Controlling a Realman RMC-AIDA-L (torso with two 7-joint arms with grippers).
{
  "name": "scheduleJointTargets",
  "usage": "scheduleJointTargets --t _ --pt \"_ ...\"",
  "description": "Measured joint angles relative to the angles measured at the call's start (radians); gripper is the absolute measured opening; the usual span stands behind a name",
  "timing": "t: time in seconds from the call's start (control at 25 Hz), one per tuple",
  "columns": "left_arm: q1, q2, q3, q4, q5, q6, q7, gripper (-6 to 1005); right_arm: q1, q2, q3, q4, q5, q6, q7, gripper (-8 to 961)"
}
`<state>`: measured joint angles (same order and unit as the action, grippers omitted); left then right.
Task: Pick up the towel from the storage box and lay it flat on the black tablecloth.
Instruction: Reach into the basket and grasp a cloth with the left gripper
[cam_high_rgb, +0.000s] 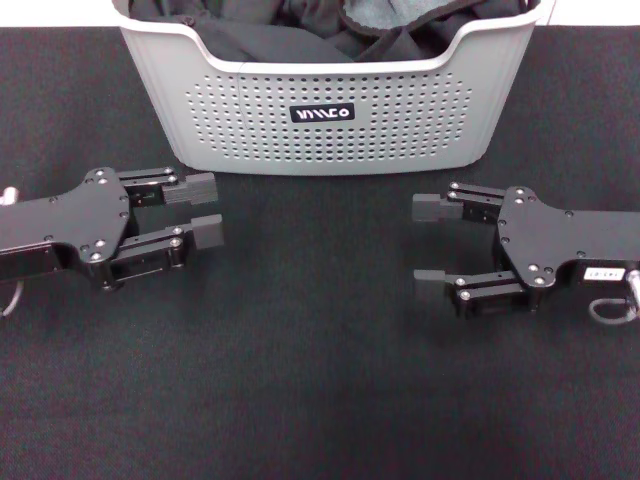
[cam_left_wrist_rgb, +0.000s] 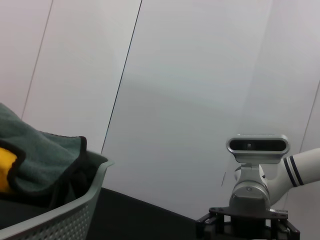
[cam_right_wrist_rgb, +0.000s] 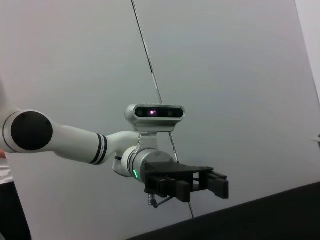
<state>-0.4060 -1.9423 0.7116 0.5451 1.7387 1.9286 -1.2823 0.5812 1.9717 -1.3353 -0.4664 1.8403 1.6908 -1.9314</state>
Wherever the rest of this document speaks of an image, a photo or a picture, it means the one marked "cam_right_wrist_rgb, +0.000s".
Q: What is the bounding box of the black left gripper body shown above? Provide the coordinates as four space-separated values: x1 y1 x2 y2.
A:
136 149 215 199

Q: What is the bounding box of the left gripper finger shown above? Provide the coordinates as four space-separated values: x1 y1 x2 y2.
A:
175 180 193 203
191 170 230 200

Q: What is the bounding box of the black tablecloth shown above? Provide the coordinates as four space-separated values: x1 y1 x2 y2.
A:
126 181 320 240

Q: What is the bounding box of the left gripper cable with connector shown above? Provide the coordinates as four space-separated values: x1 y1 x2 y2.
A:
147 192 176 209

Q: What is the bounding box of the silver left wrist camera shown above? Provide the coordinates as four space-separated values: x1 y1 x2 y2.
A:
124 103 186 152

